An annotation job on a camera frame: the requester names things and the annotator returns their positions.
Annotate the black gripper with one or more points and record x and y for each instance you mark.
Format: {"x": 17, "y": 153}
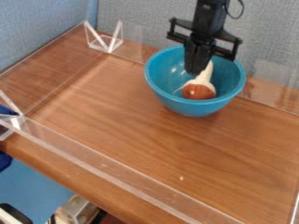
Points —
{"x": 198, "y": 35}

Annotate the brown and white toy mushroom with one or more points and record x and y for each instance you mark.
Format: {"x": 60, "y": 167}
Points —
{"x": 199, "y": 89}

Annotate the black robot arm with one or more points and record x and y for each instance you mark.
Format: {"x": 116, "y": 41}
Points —
{"x": 214, "y": 9}

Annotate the blue plastic bowl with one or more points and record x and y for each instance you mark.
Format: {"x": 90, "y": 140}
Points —
{"x": 166, "y": 76}

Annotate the clear acrylic back barrier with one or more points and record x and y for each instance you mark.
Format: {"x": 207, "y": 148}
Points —
{"x": 271, "y": 93}

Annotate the clear acrylic barrier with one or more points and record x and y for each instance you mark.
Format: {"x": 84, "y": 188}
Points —
{"x": 271, "y": 93}
{"x": 132, "y": 181}

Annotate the clear acrylic front barrier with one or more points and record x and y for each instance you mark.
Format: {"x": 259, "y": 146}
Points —
{"x": 132, "y": 181}

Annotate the blue cloth object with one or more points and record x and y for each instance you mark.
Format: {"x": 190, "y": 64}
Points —
{"x": 5, "y": 160}

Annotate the beige box under table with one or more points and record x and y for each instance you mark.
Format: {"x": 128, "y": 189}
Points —
{"x": 76, "y": 211}

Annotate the black and white object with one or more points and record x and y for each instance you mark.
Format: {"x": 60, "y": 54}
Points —
{"x": 12, "y": 216}

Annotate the clear acrylic corner bracket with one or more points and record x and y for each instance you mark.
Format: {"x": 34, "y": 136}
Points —
{"x": 103, "y": 42}

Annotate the clear acrylic left bracket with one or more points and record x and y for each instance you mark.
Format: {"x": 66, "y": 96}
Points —
{"x": 11, "y": 117}

